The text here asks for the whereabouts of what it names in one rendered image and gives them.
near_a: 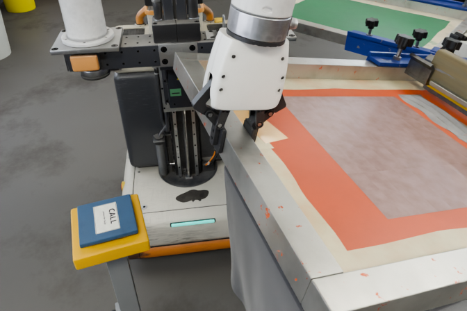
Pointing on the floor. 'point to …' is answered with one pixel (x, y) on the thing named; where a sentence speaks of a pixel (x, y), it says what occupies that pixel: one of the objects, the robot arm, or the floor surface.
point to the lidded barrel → (3, 40)
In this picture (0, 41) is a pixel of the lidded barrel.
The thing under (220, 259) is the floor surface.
